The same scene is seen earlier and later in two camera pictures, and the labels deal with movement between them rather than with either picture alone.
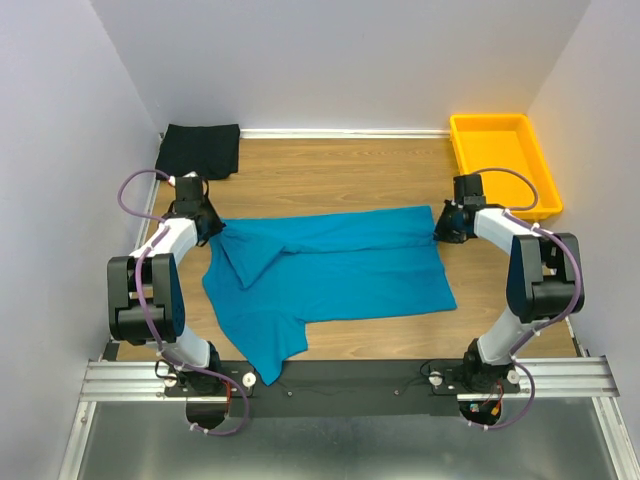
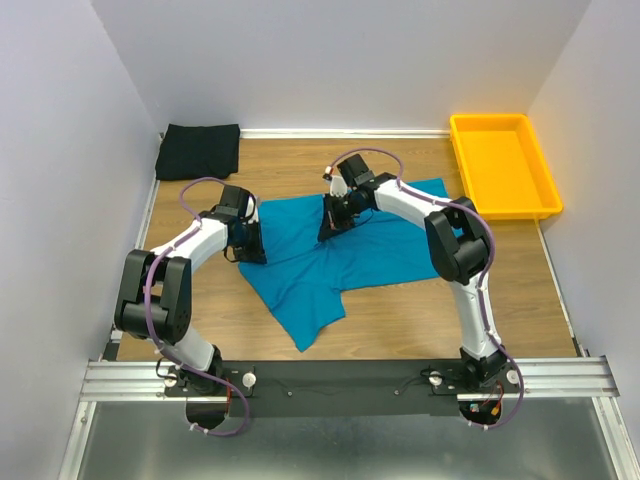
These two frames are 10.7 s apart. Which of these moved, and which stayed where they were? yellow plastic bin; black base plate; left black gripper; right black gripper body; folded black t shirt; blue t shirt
Moved: right black gripper body; left black gripper; blue t shirt
Stayed: folded black t shirt; black base plate; yellow plastic bin
